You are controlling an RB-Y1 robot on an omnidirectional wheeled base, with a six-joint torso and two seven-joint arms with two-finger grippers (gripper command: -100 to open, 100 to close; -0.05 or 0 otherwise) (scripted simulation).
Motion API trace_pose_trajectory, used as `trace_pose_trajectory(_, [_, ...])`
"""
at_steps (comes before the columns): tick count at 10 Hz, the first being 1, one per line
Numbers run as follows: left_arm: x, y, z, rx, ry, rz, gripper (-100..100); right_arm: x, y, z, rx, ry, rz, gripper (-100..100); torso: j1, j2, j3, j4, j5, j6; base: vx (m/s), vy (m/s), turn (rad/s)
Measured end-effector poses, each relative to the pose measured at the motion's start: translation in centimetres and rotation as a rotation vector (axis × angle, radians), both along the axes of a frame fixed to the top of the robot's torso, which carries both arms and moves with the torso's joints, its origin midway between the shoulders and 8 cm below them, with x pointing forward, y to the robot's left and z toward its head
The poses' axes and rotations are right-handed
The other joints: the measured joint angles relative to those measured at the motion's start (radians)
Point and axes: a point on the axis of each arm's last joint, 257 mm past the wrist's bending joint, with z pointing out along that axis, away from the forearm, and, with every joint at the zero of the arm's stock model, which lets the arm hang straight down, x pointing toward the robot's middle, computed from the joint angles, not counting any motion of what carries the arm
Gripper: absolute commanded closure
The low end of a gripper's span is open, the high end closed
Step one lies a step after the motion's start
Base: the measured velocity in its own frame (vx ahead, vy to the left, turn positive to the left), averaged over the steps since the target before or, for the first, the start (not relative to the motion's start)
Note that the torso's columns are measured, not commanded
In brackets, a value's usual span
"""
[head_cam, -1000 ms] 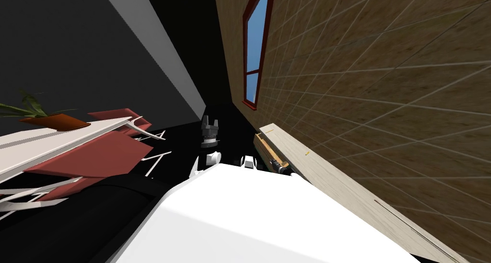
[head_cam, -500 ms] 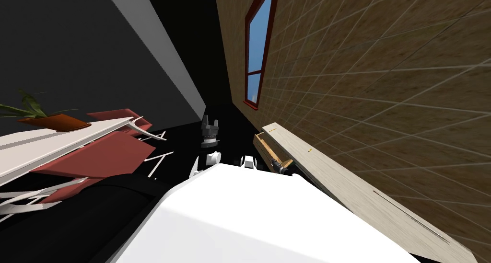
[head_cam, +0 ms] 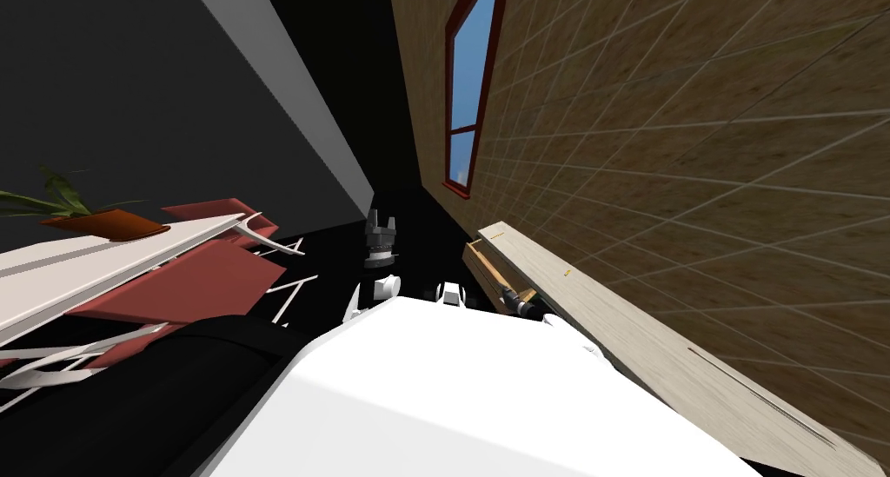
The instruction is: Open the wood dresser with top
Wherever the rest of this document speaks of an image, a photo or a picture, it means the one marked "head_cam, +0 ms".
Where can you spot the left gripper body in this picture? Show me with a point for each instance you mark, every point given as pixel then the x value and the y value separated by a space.
pixel 381 241

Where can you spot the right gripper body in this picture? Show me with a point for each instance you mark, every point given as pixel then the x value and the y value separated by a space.
pixel 519 302

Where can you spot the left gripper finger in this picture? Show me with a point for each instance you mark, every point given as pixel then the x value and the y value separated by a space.
pixel 391 224
pixel 373 221

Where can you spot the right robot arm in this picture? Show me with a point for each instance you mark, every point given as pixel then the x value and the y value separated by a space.
pixel 549 318

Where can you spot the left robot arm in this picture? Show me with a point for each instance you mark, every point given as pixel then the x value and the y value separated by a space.
pixel 386 286

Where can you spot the wooden drawer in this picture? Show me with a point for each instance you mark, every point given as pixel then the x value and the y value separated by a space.
pixel 490 272

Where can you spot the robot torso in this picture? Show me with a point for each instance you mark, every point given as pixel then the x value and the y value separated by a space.
pixel 452 393

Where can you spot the light wooden cabinet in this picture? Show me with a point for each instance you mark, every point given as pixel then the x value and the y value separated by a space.
pixel 646 352

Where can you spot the red chair with white legs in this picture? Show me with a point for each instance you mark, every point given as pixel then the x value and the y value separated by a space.
pixel 195 282
pixel 76 355
pixel 222 209

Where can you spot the red framed window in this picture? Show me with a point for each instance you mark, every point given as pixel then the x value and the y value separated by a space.
pixel 470 81

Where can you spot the green plant in orange pot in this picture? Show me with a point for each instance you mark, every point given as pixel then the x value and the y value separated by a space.
pixel 104 223

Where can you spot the white table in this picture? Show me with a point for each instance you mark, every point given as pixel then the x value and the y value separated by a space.
pixel 90 272

